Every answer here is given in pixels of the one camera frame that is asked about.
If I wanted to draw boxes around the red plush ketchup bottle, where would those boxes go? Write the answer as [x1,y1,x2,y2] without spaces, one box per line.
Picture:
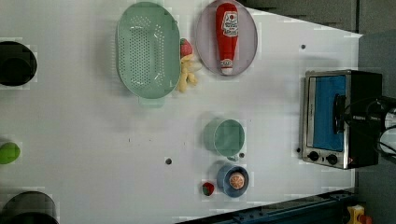
[216,3,239,75]

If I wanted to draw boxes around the grey round plate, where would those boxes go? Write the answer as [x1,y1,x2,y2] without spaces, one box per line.
[195,0,258,76]

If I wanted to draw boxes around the green cup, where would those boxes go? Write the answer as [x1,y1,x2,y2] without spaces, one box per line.
[203,118,246,161]

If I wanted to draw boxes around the yellow plush banana toy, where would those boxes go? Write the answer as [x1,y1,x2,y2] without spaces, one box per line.
[177,54,202,92]

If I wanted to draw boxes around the green perforated colander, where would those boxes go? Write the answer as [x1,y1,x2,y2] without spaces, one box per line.
[116,2,181,108]

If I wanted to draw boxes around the green round toy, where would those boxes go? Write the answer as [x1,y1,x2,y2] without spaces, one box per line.
[0,143,21,164]

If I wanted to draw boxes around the black round base upper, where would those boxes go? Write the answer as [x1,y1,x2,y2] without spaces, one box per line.
[0,41,37,87]

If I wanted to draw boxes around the blue metal frame rail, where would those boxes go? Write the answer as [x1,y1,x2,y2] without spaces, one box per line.
[177,190,357,224]

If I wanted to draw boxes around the orange slice toy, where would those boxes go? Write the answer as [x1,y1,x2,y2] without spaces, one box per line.
[229,172,245,189]

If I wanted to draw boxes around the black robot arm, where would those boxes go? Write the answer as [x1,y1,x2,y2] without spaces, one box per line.
[342,96,395,163]

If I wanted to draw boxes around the red plush strawberry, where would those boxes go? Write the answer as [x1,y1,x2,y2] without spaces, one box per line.
[180,38,193,58]

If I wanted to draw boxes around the blue cup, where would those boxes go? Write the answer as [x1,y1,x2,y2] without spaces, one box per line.
[217,164,249,198]

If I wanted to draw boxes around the yellow orange object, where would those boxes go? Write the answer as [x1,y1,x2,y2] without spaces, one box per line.
[347,204,373,224]

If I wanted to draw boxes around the black round base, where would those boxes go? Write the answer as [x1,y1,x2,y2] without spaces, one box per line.
[1,191,60,224]
[0,41,37,87]

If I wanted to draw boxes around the black round base lower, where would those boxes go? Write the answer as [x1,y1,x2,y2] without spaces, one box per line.
[1,191,60,224]

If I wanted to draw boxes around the silver black toaster oven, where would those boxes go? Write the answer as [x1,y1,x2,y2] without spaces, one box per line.
[302,70,382,170]

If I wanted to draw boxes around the small red green strawberry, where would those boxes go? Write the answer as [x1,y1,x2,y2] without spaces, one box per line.
[202,182,215,196]

